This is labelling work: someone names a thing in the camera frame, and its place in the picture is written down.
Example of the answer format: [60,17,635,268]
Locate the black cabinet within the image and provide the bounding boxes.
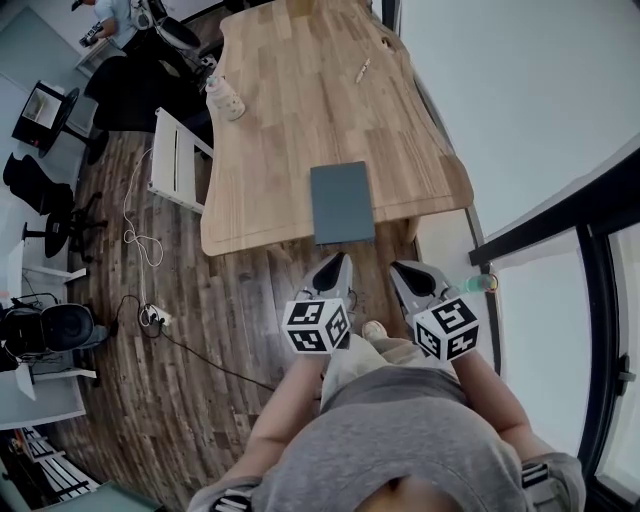
[10,79,81,159]

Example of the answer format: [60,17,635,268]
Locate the white spotted bottle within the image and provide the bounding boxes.
[204,74,247,123]

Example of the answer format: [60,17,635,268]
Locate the black window handle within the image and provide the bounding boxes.
[616,353,637,398]

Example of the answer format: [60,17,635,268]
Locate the person's left forearm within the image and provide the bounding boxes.
[244,352,331,476]

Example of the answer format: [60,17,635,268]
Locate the grey notebook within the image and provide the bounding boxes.
[309,160,377,246]

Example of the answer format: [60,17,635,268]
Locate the white power strip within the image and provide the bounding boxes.
[139,304,173,327]

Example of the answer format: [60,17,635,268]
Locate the black window frame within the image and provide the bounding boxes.
[467,144,640,501]

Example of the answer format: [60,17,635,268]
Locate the person's grey shirt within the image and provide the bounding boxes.
[187,367,586,512]

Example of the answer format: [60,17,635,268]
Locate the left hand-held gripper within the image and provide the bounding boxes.
[281,252,357,356]

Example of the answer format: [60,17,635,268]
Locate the wooden table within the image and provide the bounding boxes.
[199,0,475,257]

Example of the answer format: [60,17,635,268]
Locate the white slatted bench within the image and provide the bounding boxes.
[17,427,104,504]

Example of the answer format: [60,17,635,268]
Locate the person's beige trousers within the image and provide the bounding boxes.
[319,332,469,414]

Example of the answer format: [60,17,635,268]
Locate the white desk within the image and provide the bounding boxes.
[0,239,101,431]

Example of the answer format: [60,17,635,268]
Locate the person's right forearm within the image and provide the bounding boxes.
[452,349,534,459]

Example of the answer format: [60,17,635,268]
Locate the glass desk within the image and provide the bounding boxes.
[49,479,169,512]

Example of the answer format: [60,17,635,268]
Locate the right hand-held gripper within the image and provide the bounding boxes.
[389,261,480,362]

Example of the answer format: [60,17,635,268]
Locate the white chair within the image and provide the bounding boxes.
[147,106,217,215]

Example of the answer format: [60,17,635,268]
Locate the black office chair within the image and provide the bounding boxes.
[2,152,109,264]

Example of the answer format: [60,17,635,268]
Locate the black cable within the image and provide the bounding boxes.
[112,294,276,392]

